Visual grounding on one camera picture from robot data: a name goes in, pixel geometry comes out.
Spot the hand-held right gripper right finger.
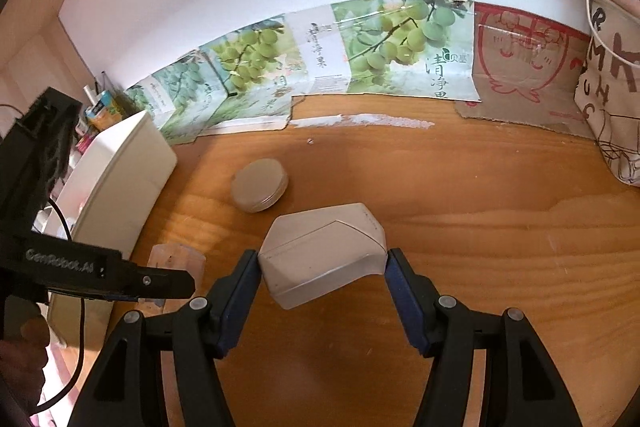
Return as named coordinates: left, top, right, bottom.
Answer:
left=385, top=248, right=583, bottom=427

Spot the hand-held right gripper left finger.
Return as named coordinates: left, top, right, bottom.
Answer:
left=67, top=249, right=262, bottom=427

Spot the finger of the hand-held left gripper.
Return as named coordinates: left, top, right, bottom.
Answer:
left=100, top=257, right=196, bottom=301
left=85, top=293, right=138, bottom=304

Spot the small clear plastic case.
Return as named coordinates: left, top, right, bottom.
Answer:
left=150, top=244, right=207, bottom=305

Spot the white plastic storage bin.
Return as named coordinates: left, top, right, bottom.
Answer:
left=47, top=111, right=178, bottom=348

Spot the beige power adapter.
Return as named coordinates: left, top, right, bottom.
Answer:
left=257, top=203, right=388, bottom=310

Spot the person's left hand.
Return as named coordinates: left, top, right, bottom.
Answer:
left=0, top=313, right=51, bottom=408

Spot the orange juice carton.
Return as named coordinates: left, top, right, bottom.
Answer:
left=85, top=89, right=123, bottom=130

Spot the round gold compact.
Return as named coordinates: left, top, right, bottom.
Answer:
left=230, top=158, right=289, bottom=214

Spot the wooden desk hutch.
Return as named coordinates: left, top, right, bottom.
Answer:
left=0, top=0, right=136, bottom=128

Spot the grape print cardboard sheet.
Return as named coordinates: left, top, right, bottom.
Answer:
left=122, top=14, right=301, bottom=145
left=285, top=0, right=482, bottom=102

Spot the brown cardboard with red drawing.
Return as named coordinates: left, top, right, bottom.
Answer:
left=454, top=2, right=601, bottom=138

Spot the printed fabric bag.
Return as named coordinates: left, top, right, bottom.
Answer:
left=577, top=0, right=640, bottom=188

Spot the black cable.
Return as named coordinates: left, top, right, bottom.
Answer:
left=35, top=199, right=86, bottom=413

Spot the white cable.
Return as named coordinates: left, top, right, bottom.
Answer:
left=585, top=0, right=640, bottom=68

